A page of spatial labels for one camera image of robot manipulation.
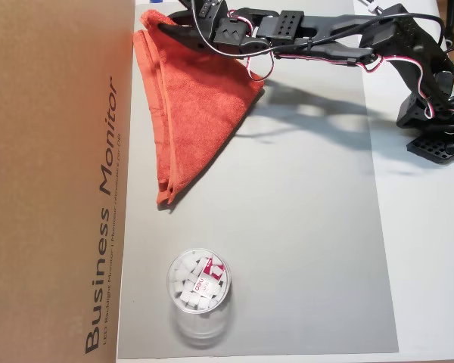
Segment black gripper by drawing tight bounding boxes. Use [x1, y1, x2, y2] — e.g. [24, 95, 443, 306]
[157, 0, 228, 54]

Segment red labelled eraser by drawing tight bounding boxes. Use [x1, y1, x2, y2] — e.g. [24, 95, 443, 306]
[191, 256, 227, 298]

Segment orange terry towel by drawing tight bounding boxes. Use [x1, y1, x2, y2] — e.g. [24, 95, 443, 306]
[131, 9, 266, 209]

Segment black stand leg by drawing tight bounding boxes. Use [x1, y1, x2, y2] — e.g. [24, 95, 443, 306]
[443, 0, 454, 43]

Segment grey table mat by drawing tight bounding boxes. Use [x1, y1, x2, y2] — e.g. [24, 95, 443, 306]
[116, 0, 400, 360]

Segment clear plastic jar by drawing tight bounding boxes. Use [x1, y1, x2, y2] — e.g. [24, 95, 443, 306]
[165, 247, 234, 349]

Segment thin black camera cable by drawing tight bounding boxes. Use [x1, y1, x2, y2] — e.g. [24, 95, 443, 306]
[188, 0, 451, 60]

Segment brown cardboard monitor box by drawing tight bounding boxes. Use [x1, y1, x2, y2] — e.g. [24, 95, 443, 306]
[0, 0, 136, 363]

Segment white eraser cubes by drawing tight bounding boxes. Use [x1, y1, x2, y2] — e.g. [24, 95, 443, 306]
[169, 253, 228, 312]

